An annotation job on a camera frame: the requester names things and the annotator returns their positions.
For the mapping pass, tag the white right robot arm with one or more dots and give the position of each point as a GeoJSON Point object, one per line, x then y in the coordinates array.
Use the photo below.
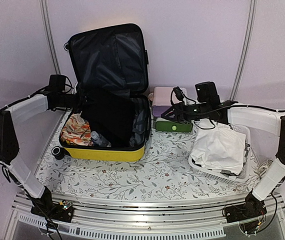
{"type": "Point", "coordinates": [264, 120]}

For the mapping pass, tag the clear plastic bottle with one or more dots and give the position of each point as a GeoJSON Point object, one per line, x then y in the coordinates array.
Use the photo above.
{"type": "Point", "coordinates": [99, 139]}

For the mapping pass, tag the white garment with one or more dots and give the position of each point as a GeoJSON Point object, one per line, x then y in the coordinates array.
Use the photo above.
{"type": "Point", "coordinates": [220, 148]}

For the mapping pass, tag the yellow Pikachu suitcase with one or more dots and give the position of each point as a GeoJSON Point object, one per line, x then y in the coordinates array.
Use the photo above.
{"type": "Point", "coordinates": [113, 59]}

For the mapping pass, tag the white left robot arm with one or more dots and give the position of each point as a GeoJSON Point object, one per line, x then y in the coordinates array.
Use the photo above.
{"type": "Point", "coordinates": [11, 115]}

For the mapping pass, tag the floral table mat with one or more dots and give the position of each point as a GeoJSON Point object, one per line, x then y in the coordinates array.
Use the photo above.
{"type": "Point", "coordinates": [162, 174]}

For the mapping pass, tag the pink purple drawer box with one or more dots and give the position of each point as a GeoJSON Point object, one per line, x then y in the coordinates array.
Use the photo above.
{"type": "Point", "coordinates": [161, 100]}

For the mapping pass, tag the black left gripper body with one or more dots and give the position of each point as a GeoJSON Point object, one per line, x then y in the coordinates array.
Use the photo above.
{"type": "Point", "coordinates": [68, 100]}

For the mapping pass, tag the green drawer box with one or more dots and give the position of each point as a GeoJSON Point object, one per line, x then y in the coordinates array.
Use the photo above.
{"type": "Point", "coordinates": [164, 125]}

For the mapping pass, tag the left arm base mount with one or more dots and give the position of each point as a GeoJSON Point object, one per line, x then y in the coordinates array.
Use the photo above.
{"type": "Point", "coordinates": [62, 211]}

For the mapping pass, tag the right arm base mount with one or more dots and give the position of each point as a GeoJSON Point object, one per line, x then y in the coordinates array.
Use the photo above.
{"type": "Point", "coordinates": [251, 208]}

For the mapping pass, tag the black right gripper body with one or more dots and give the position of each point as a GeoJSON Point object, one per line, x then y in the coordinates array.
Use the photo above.
{"type": "Point", "coordinates": [201, 113]}

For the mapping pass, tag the orange floral cloth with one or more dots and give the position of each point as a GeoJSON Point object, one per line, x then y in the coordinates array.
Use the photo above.
{"type": "Point", "coordinates": [76, 131]}

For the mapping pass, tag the white plastic basket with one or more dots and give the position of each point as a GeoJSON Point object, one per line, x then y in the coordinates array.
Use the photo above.
{"type": "Point", "coordinates": [225, 176]}

